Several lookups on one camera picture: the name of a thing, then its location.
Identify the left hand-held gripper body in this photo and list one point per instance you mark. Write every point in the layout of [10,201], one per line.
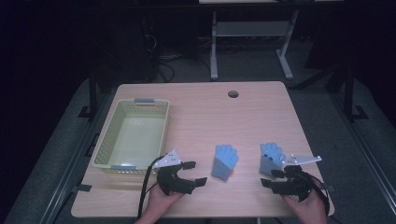
[169,182]

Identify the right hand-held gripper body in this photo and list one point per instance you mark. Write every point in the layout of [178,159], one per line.
[295,185]

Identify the pale yellow perforated plastic basket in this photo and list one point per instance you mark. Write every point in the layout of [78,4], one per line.
[137,133]

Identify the person's left hand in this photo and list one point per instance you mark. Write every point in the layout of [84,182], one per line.
[160,202]

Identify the person's right hand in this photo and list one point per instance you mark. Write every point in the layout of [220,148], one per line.
[308,208]

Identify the dark metal stand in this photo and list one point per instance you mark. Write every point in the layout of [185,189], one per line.
[92,93]
[350,93]

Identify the black table edge bracket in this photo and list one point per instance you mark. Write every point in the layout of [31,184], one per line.
[81,188]

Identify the white metal table frame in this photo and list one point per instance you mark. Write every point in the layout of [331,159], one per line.
[249,29]

